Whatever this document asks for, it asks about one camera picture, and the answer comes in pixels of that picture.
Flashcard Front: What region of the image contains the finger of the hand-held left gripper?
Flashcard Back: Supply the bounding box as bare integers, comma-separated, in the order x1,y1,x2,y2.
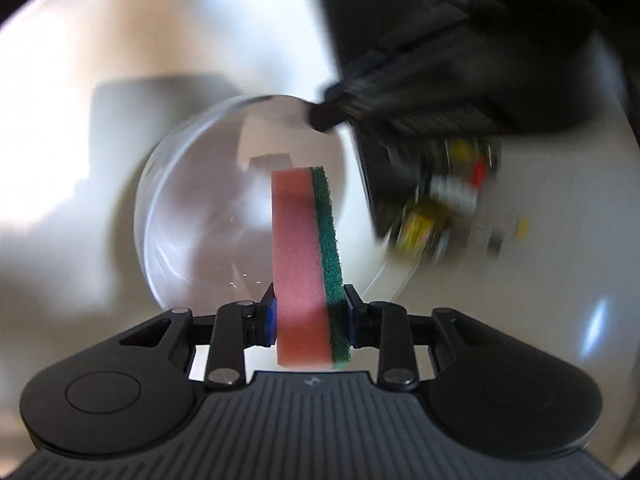
309,99,352,134

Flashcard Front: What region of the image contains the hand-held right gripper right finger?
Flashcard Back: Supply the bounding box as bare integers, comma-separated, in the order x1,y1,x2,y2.
344,284,494,392

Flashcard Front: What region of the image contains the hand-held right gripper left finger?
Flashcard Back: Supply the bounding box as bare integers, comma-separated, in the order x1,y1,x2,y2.
120,284,278,391

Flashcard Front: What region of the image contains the pink and green sponge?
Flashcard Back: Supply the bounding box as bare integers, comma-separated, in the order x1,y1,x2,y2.
271,166,354,370

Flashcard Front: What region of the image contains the clear glass bowl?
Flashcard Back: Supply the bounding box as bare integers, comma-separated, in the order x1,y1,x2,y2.
134,94,352,322

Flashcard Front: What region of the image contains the red lid jar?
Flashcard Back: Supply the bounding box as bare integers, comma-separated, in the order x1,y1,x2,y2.
467,157,494,189

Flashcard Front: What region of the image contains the yellow label sauce jar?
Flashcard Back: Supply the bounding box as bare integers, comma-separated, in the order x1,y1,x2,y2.
392,197,453,264

